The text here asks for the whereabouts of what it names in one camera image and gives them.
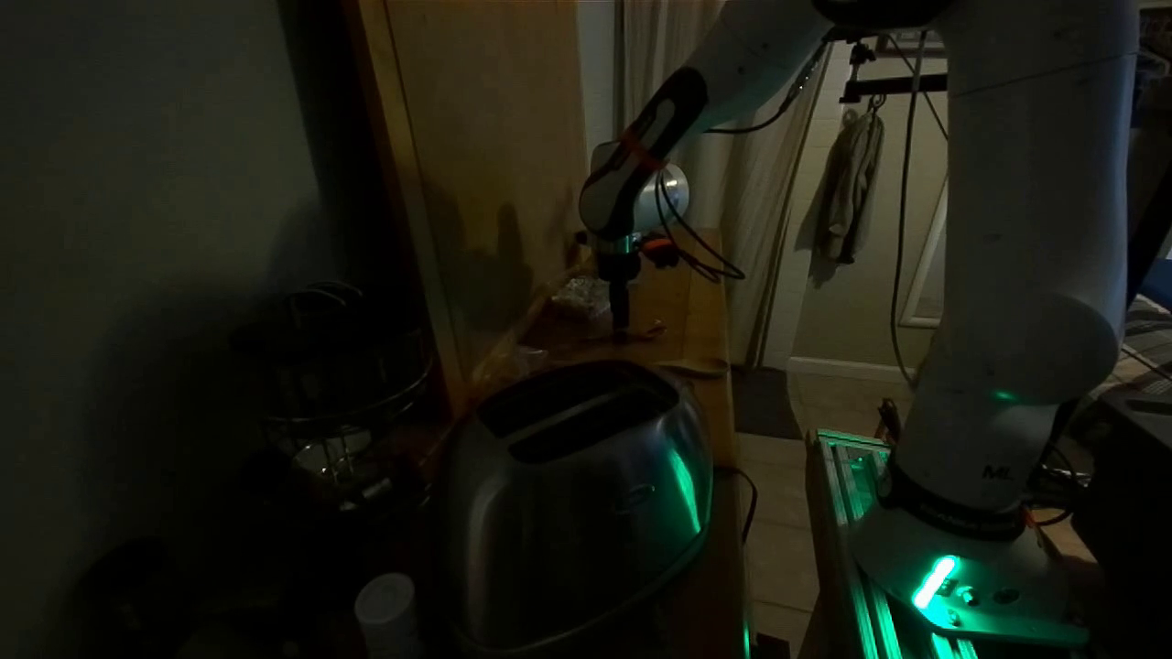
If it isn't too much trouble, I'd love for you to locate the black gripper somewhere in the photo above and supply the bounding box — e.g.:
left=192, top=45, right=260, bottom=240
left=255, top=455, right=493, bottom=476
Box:
left=592, top=222, right=653, bottom=334

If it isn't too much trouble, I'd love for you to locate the white bumpy tray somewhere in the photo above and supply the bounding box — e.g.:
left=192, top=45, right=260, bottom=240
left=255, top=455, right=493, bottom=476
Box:
left=550, top=276, right=615, bottom=321

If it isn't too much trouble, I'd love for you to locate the light curtain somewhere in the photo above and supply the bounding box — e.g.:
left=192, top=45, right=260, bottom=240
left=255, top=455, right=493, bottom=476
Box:
left=615, top=0, right=798, bottom=373

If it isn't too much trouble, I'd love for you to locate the wooden back panel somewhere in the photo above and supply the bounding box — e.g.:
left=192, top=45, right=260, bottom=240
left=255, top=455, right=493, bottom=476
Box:
left=347, top=0, right=596, bottom=417

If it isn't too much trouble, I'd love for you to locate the steel toaster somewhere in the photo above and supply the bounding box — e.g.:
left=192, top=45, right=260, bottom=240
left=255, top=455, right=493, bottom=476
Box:
left=438, top=360, right=716, bottom=659

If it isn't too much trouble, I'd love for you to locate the hanging grey cloth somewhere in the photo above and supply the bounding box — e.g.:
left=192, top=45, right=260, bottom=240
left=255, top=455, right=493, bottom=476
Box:
left=798, top=104, right=891, bottom=292

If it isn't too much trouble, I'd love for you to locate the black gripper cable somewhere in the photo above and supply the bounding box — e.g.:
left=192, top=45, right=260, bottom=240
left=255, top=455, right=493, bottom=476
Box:
left=653, top=181, right=750, bottom=284

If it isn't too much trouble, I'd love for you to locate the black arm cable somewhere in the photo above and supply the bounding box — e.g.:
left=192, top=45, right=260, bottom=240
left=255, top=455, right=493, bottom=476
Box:
left=704, top=33, right=849, bottom=139

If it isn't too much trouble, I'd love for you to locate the aluminium frame rail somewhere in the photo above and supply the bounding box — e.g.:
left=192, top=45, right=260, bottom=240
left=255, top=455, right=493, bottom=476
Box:
left=802, top=423, right=903, bottom=659

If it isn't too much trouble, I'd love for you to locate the black overhead bracket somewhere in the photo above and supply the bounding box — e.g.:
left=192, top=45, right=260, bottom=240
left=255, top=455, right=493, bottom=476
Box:
left=837, top=33, right=951, bottom=111

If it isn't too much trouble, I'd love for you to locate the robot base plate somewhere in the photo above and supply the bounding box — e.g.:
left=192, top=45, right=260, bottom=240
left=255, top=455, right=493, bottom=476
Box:
left=849, top=480, right=1098, bottom=650

